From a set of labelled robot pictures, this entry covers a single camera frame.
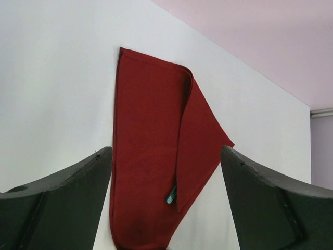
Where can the right aluminium frame post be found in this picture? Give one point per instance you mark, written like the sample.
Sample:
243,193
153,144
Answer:
321,113

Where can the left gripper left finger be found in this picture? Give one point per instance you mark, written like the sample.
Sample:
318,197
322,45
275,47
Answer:
59,211

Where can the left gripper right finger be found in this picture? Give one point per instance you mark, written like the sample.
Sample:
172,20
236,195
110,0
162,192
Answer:
273,211

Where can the red cloth napkin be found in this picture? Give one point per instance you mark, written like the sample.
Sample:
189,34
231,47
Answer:
164,134

